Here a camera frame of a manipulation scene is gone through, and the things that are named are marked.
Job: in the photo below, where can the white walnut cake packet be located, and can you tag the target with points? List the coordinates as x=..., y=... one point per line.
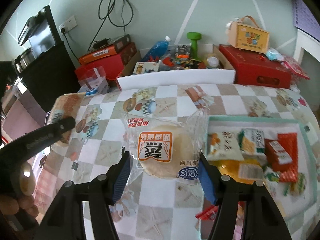
x=224, y=146

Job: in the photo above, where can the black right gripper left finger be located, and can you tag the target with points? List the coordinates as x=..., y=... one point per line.
x=64, y=218

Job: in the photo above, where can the yellow wooden handbag box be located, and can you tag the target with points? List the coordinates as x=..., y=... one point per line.
x=245, y=34

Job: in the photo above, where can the white wall socket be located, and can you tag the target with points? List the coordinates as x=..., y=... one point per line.
x=68, y=25

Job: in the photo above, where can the person's left hand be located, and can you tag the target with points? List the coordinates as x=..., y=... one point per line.
x=25, y=186

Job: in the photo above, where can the green dumbbell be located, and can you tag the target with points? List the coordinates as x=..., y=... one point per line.
x=194, y=37

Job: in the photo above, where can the blue tissue pack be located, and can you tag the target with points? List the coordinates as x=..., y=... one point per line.
x=274, y=55

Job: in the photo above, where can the purple perforated basket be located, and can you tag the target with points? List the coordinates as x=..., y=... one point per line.
x=304, y=20

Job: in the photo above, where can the blue liquid bottle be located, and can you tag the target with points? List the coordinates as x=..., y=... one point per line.
x=157, y=50

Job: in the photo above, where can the black coffee machine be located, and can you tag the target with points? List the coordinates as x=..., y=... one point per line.
x=41, y=33

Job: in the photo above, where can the white shelf unit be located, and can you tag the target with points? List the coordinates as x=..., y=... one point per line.
x=307, y=55

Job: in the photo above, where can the round cake clear packet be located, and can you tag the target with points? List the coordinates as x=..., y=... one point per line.
x=167, y=149

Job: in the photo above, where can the clear plastic box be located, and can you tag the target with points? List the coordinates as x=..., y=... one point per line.
x=94, y=82

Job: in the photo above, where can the green white cracker packet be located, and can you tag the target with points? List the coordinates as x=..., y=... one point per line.
x=252, y=142

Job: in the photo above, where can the yellow snack packet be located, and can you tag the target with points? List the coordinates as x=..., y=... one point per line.
x=247, y=171

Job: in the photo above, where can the orange wafer snack packet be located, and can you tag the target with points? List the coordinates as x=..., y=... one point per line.
x=65, y=106

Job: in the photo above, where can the black cabinet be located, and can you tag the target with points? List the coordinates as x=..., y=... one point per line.
x=50, y=76

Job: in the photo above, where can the red patterned snack packet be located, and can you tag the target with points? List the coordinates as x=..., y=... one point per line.
x=289, y=143

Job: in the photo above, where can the cardboard box of toys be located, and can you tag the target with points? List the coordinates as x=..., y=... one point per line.
x=211, y=64

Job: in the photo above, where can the large red gift box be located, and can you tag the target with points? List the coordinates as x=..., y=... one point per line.
x=256, y=69

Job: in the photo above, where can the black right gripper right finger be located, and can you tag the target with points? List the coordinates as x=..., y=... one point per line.
x=262, y=218

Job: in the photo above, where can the orange red stacked boxes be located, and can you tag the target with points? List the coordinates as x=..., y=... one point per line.
x=109, y=60

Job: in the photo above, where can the brown milk biscuit packet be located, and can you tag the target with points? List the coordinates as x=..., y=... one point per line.
x=277, y=156

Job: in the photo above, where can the red popcorn snack packet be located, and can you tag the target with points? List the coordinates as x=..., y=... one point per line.
x=208, y=214

